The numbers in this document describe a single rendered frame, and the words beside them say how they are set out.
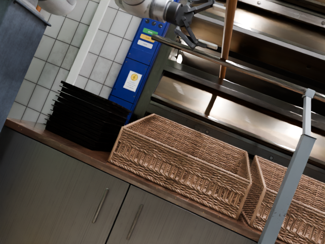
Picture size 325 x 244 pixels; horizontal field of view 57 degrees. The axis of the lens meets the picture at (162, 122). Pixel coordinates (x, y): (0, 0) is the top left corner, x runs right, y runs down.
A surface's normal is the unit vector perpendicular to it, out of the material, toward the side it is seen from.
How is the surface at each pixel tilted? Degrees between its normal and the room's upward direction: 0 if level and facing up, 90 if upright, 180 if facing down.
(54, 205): 90
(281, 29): 70
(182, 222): 90
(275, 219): 90
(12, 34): 90
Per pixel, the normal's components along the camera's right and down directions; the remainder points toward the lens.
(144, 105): -0.15, -0.10
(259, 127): 0.00, -0.40
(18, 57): 0.90, 0.36
